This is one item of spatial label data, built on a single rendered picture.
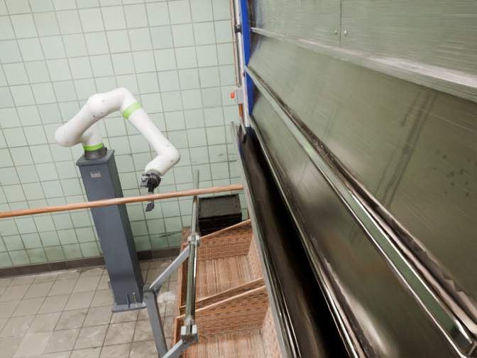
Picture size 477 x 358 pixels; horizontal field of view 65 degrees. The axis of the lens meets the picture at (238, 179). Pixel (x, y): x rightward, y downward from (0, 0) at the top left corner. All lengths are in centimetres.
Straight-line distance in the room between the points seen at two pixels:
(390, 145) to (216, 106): 250
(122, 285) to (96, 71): 158
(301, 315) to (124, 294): 236
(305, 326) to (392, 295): 22
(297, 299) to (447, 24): 59
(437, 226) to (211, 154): 273
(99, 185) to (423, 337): 228
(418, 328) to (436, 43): 36
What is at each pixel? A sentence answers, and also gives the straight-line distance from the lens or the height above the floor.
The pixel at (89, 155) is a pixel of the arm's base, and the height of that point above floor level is 123.
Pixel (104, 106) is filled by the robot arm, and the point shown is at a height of 159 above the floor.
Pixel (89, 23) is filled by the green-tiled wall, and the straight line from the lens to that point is 300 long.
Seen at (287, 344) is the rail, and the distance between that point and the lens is 72.
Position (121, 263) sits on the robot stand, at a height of 41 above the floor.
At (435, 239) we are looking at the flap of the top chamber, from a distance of 43.
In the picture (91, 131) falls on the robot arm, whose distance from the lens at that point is 252.
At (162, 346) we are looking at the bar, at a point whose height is 64.
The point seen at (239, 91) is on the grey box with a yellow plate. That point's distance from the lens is 259.
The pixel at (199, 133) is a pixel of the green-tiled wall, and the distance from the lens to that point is 302.
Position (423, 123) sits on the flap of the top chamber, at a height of 184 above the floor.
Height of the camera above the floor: 198
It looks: 24 degrees down
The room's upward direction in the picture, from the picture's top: 5 degrees counter-clockwise
